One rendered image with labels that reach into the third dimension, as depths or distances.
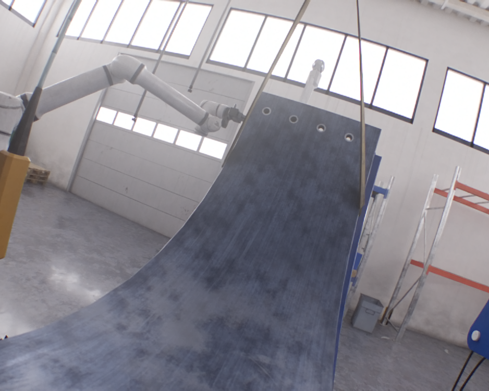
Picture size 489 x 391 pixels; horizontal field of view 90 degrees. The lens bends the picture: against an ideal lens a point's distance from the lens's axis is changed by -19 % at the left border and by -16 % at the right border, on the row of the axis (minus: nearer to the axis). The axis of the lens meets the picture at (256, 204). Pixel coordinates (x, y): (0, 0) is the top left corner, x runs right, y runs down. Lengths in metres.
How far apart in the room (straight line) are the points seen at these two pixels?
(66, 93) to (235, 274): 1.23
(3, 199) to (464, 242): 7.94
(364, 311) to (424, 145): 4.16
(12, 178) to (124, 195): 7.57
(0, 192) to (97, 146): 8.41
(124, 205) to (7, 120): 7.08
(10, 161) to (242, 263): 0.81
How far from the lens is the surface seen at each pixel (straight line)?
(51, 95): 1.70
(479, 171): 8.27
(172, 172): 7.82
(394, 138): 7.49
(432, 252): 6.07
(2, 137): 1.56
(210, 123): 1.63
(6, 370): 0.63
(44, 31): 12.75
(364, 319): 5.99
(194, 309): 0.92
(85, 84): 1.70
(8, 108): 1.54
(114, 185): 8.69
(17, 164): 0.96
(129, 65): 1.58
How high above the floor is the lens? 1.60
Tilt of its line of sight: level
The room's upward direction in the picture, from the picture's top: 20 degrees clockwise
